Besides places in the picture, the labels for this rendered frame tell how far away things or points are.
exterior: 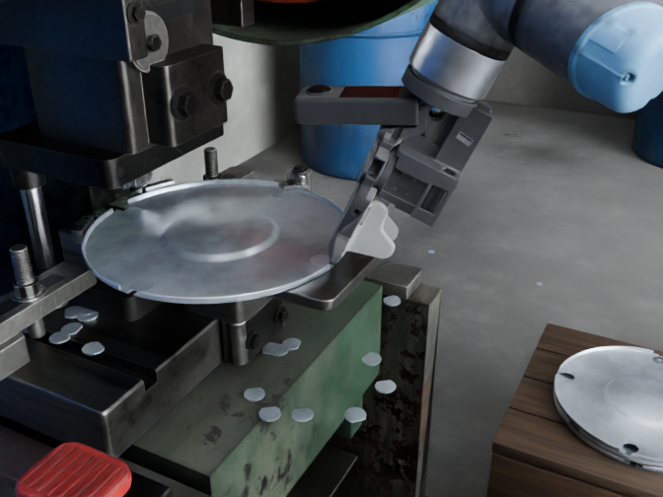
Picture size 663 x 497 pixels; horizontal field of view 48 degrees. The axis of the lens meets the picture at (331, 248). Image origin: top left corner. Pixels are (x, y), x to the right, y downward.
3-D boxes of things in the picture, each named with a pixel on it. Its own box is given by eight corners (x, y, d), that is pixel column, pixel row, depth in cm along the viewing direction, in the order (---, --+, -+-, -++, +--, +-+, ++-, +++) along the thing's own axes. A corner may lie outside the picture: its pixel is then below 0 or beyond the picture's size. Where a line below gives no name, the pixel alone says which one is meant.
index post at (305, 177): (315, 231, 99) (314, 164, 95) (304, 240, 97) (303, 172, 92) (297, 226, 100) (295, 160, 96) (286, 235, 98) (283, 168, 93)
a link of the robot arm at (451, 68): (425, 27, 59) (431, 10, 67) (400, 78, 62) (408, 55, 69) (508, 69, 60) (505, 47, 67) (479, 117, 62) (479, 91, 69)
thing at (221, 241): (257, 336, 64) (257, 328, 63) (22, 260, 76) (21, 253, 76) (393, 212, 86) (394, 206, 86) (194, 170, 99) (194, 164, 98)
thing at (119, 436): (332, 260, 104) (332, 222, 101) (111, 464, 69) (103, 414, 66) (164, 219, 116) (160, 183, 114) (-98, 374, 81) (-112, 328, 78)
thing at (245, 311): (386, 341, 86) (390, 238, 79) (331, 412, 75) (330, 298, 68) (209, 291, 96) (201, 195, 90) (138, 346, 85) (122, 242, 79)
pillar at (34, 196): (60, 262, 85) (37, 147, 79) (45, 270, 83) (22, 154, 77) (46, 258, 86) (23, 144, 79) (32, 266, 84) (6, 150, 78)
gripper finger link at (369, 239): (370, 296, 73) (412, 222, 68) (316, 270, 73) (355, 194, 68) (374, 281, 76) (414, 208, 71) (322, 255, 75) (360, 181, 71)
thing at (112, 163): (230, 152, 89) (227, 107, 86) (115, 214, 73) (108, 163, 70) (126, 132, 95) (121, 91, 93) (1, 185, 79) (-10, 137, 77)
